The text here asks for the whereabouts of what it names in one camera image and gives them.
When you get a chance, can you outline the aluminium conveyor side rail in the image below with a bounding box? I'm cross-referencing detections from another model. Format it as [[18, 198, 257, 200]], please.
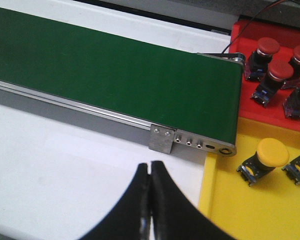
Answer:
[[0, 80, 154, 130]]

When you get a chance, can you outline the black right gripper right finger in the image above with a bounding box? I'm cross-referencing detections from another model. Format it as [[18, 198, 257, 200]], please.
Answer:
[[150, 160, 233, 240]]

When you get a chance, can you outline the red mushroom push button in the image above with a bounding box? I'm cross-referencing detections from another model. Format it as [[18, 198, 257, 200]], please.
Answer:
[[244, 37, 280, 82], [250, 59, 294, 107], [281, 45, 300, 90], [283, 87, 300, 120]]

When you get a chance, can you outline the metal conveyor support bracket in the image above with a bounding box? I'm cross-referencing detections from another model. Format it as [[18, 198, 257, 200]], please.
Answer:
[[148, 124, 237, 157]]

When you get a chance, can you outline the green conveyor belt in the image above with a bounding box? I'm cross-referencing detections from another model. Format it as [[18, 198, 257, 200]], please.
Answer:
[[0, 8, 242, 144]]

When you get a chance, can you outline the silver conveyor drive pulley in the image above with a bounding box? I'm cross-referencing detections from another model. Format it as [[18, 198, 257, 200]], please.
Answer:
[[196, 52, 246, 67]]

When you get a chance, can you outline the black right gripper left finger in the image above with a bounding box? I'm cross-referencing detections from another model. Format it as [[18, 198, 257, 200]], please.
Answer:
[[81, 163, 151, 240]]

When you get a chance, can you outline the grey stone counter ledge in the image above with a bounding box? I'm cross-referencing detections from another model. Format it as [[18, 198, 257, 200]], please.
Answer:
[[91, 0, 300, 30]]

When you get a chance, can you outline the red plastic tray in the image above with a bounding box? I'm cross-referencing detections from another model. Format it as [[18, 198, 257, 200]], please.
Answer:
[[227, 16, 300, 135]]

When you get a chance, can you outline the red and black wire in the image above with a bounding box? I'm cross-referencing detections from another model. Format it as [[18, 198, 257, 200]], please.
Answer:
[[220, 0, 300, 55]]

